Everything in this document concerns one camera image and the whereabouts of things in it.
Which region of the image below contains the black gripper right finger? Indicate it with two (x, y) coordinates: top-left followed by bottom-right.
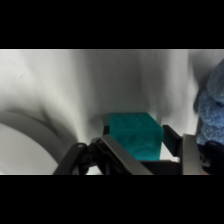
(162, 124), (203, 175)

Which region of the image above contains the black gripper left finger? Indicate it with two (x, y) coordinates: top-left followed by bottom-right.
(53, 134), (154, 175)

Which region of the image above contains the teal blue cube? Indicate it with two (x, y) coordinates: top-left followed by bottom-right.
(107, 112), (165, 162)

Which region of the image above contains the grey metal bowl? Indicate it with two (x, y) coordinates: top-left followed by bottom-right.
(0, 111), (69, 175)

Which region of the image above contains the light blue crumpled cloth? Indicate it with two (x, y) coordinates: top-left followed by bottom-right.
(194, 58), (224, 148)

